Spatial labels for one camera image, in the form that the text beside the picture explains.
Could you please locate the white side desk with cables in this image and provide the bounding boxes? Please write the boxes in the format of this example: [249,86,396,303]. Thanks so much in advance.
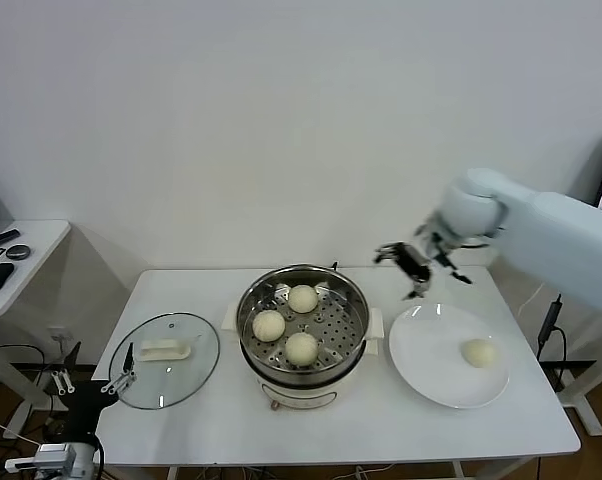
[563,294,602,439]

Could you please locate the white round plate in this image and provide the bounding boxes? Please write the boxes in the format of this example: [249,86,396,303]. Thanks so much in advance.
[388,302,511,410]

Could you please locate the round glass pot lid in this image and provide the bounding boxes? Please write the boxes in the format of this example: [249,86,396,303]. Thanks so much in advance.
[109,312,222,411]

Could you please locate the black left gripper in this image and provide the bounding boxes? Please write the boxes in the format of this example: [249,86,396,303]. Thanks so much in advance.
[50,341,138,441]

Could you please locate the white floor cable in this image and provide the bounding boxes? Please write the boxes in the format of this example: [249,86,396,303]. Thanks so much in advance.
[0,412,37,446]

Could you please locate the white work table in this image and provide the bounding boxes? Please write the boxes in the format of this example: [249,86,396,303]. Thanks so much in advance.
[90,267,582,480]

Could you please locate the black cable with adapter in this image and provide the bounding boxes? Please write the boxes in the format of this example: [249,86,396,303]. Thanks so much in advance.
[535,294,570,396]

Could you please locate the white electric cooker pot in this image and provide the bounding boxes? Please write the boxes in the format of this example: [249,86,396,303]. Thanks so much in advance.
[222,305,386,412]

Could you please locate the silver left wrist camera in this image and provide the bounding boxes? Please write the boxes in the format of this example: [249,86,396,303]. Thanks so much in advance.
[4,442,77,476]

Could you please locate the white side desk with mouse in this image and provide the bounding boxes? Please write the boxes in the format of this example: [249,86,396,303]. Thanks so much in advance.
[0,219,74,439]

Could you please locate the steel perforated steamer basket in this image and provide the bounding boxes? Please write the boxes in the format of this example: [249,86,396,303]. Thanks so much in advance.
[236,264,372,374]

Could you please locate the white steamed baozi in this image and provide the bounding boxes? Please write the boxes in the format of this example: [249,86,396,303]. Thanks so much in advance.
[284,332,319,367]
[460,338,497,369]
[287,284,319,315]
[251,309,286,344]

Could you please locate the black floor cable loop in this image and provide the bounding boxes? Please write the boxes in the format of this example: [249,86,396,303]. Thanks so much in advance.
[0,342,50,374]

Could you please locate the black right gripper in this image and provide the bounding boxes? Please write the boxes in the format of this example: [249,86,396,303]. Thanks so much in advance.
[372,241,435,301]

